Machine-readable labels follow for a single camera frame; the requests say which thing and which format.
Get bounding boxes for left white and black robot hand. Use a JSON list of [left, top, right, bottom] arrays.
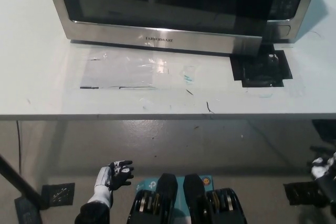
[[94, 159, 135, 192]]

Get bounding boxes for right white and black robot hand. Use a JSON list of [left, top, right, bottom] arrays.
[[309, 145, 336, 182]]

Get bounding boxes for microwave door with dark window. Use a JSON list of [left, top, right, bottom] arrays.
[[43, 0, 264, 57]]

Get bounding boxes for robot black feet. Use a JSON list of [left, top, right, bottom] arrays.
[[127, 173, 247, 224]]

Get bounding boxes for stainless steel Farberware microwave body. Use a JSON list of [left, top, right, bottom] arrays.
[[70, 0, 323, 45]]

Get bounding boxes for wide black floor tape patch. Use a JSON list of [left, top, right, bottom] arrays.
[[282, 182, 332, 207]]

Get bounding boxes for dark floor mat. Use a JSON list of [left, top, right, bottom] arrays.
[[311, 119, 336, 141]]

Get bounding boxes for square black floor tape patch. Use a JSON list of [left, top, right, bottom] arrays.
[[41, 182, 76, 207]]

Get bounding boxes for black slanted table leg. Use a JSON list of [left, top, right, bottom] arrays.
[[0, 153, 46, 210]]

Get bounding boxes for black tape patch on table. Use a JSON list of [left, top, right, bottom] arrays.
[[228, 43, 293, 88]]

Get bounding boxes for thin black cable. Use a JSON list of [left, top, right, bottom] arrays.
[[15, 120, 22, 176]]

